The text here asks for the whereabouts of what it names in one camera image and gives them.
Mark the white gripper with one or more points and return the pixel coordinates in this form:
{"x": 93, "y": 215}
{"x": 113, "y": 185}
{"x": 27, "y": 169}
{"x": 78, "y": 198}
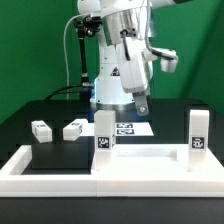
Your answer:
{"x": 134, "y": 72}

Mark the white desk top tray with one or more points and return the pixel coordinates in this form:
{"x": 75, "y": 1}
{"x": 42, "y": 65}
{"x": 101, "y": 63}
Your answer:
{"x": 159, "y": 170}

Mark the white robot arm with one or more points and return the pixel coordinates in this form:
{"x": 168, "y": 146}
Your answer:
{"x": 124, "y": 29}

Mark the marker tag sheet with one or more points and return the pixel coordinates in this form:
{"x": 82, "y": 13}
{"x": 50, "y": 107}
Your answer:
{"x": 134, "y": 129}

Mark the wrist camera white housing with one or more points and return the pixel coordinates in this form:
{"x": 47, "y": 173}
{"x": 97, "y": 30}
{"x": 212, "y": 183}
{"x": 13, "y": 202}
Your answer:
{"x": 168, "y": 58}

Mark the black camera on stand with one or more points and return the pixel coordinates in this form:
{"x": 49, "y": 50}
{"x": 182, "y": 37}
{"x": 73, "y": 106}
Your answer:
{"x": 89, "y": 26}

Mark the black camera stand pole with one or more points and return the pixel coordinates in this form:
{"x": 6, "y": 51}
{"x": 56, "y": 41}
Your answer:
{"x": 85, "y": 93}

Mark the white U-shaped frame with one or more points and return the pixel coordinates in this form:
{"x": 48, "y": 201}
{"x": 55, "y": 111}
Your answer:
{"x": 14, "y": 183}

